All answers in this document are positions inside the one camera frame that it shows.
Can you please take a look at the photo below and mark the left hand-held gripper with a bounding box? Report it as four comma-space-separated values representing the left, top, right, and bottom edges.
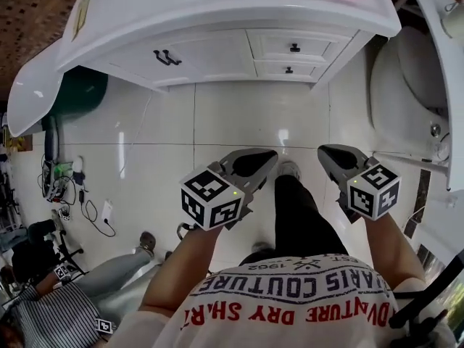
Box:
180, 148, 279, 232

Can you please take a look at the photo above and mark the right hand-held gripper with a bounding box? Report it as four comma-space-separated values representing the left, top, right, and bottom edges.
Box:
318, 144, 402, 221

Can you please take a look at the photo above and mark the large white drawer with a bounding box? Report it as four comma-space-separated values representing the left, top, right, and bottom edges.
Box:
248, 30, 342, 63

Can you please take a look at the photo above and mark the person's right forearm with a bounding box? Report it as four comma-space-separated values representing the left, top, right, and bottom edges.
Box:
357, 208, 427, 294

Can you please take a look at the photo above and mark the person's left forearm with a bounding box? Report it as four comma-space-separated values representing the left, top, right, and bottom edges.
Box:
139, 223, 226, 317

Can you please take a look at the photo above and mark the small white drawer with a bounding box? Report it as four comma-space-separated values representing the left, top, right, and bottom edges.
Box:
253, 59, 328, 80

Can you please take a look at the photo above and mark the white sink basin top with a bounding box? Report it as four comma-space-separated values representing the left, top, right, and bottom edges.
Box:
56, 0, 402, 73

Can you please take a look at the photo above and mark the person's white shoe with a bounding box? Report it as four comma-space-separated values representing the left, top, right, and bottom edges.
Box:
276, 160, 302, 183

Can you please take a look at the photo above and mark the person's black trouser leg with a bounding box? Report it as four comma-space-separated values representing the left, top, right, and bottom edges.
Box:
249, 174, 349, 264

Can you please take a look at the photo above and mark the white toilet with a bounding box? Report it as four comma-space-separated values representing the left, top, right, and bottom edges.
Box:
368, 25, 451, 163

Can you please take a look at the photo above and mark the white vanity cabinet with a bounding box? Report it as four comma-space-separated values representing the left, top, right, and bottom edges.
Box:
104, 26, 368, 94

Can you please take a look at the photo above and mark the white cabinet door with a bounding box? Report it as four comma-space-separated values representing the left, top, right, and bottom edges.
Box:
165, 30, 257, 86
107, 38, 167, 87

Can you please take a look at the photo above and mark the person's white printed shirt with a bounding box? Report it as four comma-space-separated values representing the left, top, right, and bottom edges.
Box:
140, 254, 458, 348

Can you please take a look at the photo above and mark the white power strip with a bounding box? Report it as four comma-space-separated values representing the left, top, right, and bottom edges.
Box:
101, 199, 115, 225

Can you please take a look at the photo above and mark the dark green bin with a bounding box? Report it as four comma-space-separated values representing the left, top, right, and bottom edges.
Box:
41, 72, 109, 131

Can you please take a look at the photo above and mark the grey pipe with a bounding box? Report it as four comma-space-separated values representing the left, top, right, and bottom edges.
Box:
43, 115, 61, 163

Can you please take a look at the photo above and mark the yellow sticker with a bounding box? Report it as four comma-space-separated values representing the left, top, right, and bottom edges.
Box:
71, 0, 94, 42

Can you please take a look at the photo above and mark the black office chair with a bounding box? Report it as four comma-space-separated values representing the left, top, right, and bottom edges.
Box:
10, 218, 87, 286

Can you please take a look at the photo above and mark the cluttered rack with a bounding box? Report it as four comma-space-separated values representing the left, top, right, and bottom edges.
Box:
0, 111, 23, 232

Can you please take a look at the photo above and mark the black cabinet door handle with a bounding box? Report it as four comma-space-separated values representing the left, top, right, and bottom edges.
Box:
152, 49, 172, 66
162, 49, 183, 65

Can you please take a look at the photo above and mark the black shoulder strap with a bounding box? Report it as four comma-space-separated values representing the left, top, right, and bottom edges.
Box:
389, 248, 464, 330

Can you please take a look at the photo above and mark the black floor cable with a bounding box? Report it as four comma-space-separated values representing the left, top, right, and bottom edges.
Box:
78, 189, 117, 239

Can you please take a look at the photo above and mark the tangle of cables and chargers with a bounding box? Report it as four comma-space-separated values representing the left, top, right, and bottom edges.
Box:
37, 155, 88, 205

